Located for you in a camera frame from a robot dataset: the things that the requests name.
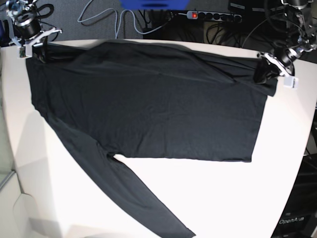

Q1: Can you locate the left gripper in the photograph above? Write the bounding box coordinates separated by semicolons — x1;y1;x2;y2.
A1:
253;51;299;88

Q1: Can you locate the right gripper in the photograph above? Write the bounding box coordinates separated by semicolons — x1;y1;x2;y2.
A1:
9;27;62;63

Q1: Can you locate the dark long-sleeve T-shirt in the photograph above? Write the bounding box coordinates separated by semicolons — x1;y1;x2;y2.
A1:
26;42;277;238

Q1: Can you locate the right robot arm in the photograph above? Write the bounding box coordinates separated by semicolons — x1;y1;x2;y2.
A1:
4;0;62;62

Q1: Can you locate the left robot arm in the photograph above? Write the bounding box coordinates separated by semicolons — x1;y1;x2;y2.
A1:
254;0;317;89

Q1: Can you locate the blue plastic bin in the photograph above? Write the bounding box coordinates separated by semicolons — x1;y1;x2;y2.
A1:
120;0;189;10

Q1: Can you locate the glass side panel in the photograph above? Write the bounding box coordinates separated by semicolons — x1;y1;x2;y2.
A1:
0;109;15;186

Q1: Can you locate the black OpenArm control box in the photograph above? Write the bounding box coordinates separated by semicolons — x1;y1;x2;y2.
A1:
272;154;317;238

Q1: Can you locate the light grey cable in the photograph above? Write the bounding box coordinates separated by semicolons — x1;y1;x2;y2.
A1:
77;7;187;39

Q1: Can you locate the grey power strip red switch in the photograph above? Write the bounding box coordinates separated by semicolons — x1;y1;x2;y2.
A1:
185;10;242;23

